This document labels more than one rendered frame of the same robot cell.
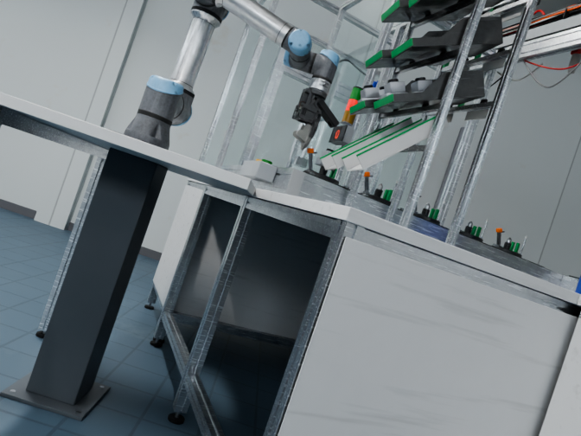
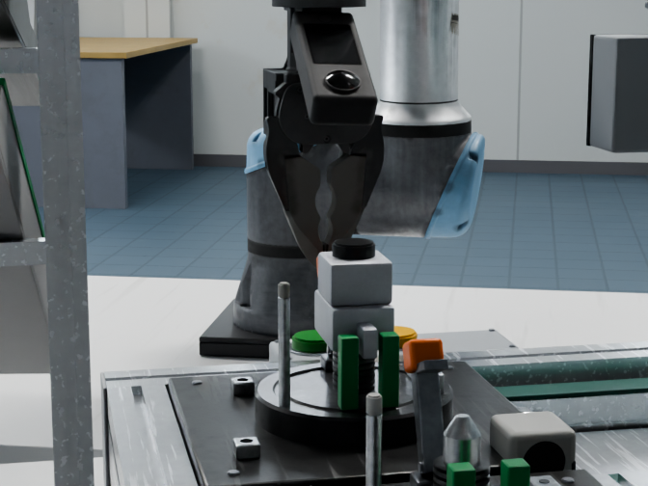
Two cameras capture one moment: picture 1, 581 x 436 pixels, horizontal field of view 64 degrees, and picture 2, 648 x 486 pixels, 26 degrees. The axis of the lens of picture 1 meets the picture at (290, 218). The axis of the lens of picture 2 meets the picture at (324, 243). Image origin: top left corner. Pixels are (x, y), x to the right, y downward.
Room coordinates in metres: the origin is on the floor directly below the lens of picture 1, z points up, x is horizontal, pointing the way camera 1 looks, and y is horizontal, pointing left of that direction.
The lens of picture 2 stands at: (1.89, -1.00, 1.28)
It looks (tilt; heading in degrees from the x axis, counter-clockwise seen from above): 11 degrees down; 101
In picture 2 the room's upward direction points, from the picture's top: straight up
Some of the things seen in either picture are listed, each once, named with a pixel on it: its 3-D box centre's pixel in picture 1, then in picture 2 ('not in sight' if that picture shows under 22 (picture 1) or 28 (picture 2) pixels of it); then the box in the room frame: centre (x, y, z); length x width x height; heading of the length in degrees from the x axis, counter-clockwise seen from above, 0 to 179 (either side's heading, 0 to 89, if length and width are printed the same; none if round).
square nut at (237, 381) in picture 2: not in sight; (242, 386); (1.64, -0.02, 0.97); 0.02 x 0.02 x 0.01; 23
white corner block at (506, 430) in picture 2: not in sight; (531, 450); (1.86, -0.11, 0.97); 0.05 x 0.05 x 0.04; 23
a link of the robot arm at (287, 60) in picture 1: (299, 57); not in sight; (1.67, 0.16, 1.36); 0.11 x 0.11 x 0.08; 89
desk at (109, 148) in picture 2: not in sight; (100, 115); (-1.01, 6.96, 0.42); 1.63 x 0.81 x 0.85; 93
